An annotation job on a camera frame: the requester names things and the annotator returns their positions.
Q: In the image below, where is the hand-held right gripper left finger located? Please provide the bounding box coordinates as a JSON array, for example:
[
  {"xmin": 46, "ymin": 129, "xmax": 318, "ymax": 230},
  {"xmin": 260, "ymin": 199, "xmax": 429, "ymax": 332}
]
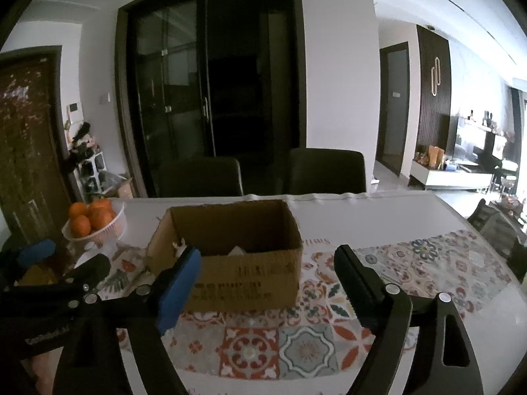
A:
[{"xmin": 51, "ymin": 247, "xmax": 203, "ymax": 395}]

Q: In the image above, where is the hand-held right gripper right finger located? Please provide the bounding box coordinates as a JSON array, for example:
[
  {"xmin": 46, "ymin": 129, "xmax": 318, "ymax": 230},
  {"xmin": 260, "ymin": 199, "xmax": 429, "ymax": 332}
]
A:
[{"xmin": 333, "ymin": 245, "xmax": 484, "ymax": 395}]

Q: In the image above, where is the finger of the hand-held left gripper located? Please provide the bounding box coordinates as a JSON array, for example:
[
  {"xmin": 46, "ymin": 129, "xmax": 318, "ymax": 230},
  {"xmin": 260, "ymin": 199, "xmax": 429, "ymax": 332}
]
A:
[
  {"xmin": 0, "ymin": 238, "xmax": 57, "ymax": 289},
  {"xmin": 62, "ymin": 254, "xmax": 112, "ymax": 298}
]

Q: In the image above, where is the brown cardboard box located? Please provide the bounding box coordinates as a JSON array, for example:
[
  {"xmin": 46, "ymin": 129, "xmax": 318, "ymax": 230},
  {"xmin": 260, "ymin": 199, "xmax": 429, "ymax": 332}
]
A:
[{"xmin": 146, "ymin": 198, "xmax": 304, "ymax": 312}]

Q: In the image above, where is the floral printed cloth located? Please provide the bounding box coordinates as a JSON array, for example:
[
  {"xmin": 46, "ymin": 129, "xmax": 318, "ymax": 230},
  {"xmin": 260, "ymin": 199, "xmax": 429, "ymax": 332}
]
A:
[{"xmin": 99, "ymin": 247, "xmax": 151, "ymax": 293}]

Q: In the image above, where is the white fruit basket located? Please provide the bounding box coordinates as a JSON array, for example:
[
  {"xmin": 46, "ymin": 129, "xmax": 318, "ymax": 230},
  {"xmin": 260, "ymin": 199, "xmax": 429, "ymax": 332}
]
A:
[{"xmin": 62, "ymin": 199, "xmax": 126, "ymax": 244}]

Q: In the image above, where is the patterned table mat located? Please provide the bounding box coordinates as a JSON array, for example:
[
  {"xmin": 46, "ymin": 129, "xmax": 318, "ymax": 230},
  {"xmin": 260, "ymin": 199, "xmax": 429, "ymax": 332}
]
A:
[{"xmin": 115, "ymin": 230, "xmax": 515, "ymax": 379}]

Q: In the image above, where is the white storage shelf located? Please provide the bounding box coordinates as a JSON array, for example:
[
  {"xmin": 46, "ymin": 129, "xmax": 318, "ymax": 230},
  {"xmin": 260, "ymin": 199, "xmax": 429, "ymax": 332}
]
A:
[{"xmin": 76, "ymin": 152, "xmax": 105, "ymax": 198}]

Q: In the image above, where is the brown wooden door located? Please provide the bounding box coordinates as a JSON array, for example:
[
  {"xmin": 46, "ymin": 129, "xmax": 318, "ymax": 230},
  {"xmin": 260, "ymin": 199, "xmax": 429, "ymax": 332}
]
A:
[{"xmin": 0, "ymin": 47, "xmax": 81, "ymax": 239}]

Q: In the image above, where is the dark dining chair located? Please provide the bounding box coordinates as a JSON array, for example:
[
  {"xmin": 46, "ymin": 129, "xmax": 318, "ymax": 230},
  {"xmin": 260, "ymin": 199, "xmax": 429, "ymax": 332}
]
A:
[
  {"xmin": 158, "ymin": 157, "xmax": 243, "ymax": 197},
  {"xmin": 467, "ymin": 198, "xmax": 527, "ymax": 284},
  {"xmin": 288, "ymin": 148, "xmax": 367, "ymax": 195}
]

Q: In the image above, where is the white tv cabinet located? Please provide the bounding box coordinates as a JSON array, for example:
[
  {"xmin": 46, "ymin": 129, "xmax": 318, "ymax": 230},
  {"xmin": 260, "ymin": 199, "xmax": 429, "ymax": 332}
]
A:
[{"xmin": 409, "ymin": 158, "xmax": 495, "ymax": 191}]

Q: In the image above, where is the dark hallway door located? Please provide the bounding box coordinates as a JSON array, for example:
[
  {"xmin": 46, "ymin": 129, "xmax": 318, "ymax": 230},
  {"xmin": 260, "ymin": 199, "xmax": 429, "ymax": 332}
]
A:
[{"xmin": 376, "ymin": 42, "xmax": 410, "ymax": 175}]

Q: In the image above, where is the dark glass sliding door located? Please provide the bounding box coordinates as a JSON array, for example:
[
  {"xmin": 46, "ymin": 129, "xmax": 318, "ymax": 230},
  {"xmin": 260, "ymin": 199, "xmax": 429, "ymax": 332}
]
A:
[{"xmin": 115, "ymin": 0, "xmax": 307, "ymax": 198}]

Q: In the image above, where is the dark ornamented wall panel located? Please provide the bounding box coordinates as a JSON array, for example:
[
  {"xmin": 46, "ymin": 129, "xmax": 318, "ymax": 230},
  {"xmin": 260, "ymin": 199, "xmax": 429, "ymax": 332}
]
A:
[{"xmin": 416, "ymin": 25, "xmax": 451, "ymax": 161}]

